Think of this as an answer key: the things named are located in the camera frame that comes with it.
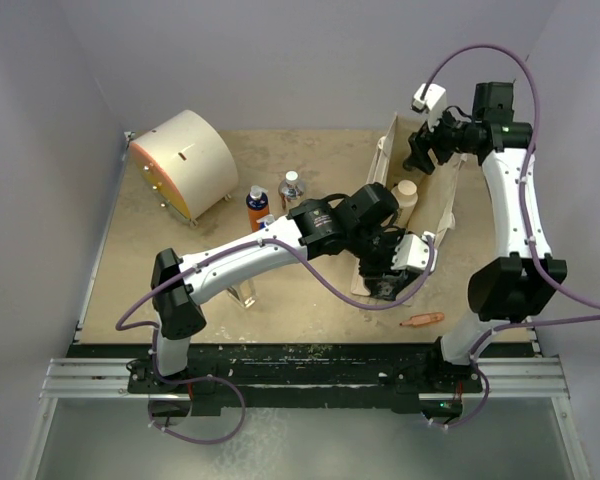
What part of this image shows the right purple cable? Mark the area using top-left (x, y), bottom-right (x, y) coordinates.
top-left (414, 43), bottom-right (600, 434)

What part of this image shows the canvas tote bag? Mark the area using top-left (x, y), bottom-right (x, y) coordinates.
top-left (348, 112), bottom-right (469, 306)

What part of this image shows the silver metallic bottle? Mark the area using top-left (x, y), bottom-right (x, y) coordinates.
top-left (278, 170), bottom-right (306, 212)

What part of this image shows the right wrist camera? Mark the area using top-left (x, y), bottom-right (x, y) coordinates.
top-left (411, 84), bottom-right (448, 132)

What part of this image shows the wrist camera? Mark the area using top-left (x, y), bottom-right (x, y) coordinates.
top-left (411, 84), bottom-right (448, 132)
top-left (391, 231), bottom-right (437, 274)

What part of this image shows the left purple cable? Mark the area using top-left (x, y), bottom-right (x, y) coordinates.
top-left (115, 234), bottom-right (436, 444)

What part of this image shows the clear square bottle front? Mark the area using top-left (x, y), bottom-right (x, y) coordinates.
top-left (227, 279), bottom-right (257, 309)

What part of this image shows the dark blue orange pump bottle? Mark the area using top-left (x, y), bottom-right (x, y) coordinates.
top-left (246, 185), bottom-right (270, 232)

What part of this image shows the white cylindrical box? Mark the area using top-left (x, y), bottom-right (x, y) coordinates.
top-left (130, 110), bottom-right (239, 225)

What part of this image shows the orange highlighter pen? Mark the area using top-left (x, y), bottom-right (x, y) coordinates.
top-left (400, 312), bottom-right (445, 328)

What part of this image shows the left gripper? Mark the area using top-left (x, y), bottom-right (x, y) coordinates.
top-left (346, 227), bottom-right (416, 283)

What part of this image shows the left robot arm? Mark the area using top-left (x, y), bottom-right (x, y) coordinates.
top-left (150, 183), bottom-right (431, 392)

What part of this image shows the white bottle wooden cap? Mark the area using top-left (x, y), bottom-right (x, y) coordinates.
top-left (391, 180), bottom-right (418, 228)

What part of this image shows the purple cable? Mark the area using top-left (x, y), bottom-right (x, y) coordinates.
top-left (115, 234), bottom-right (436, 444)
top-left (414, 43), bottom-right (600, 434)

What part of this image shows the bright blue orange pump bottle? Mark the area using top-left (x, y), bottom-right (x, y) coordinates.
top-left (256, 214), bottom-right (275, 230)

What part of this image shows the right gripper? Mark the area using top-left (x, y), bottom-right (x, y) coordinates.
top-left (407, 103), bottom-right (481, 175)

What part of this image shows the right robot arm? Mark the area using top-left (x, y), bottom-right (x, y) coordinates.
top-left (403, 82), bottom-right (567, 391)

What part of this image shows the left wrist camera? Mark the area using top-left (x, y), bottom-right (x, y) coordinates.
top-left (391, 231), bottom-right (437, 274)

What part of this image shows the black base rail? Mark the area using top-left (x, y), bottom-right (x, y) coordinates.
top-left (67, 343), bottom-right (532, 420)

